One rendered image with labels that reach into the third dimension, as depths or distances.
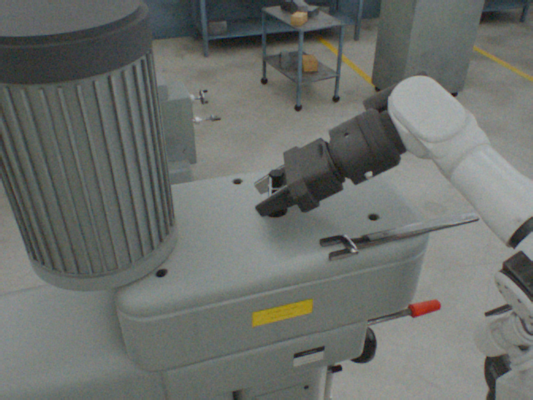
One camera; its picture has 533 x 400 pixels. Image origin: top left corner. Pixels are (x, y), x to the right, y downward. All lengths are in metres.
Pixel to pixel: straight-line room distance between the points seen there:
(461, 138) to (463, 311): 2.76
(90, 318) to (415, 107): 0.56
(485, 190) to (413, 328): 2.59
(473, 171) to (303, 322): 0.32
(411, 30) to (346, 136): 4.54
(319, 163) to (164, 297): 0.27
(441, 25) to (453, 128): 4.78
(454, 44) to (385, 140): 4.94
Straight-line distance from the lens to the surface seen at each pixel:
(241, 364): 0.82
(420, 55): 5.40
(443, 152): 0.66
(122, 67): 0.56
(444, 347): 3.16
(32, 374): 0.81
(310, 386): 0.97
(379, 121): 0.70
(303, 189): 0.70
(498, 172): 0.65
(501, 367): 1.24
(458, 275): 3.61
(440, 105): 0.68
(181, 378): 0.81
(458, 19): 5.54
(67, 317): 0.85
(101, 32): 0.54
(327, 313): 0.78
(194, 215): 0.78
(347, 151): 0.70
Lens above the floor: 2.36
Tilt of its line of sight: 36 degrees down
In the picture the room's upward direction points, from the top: straight up
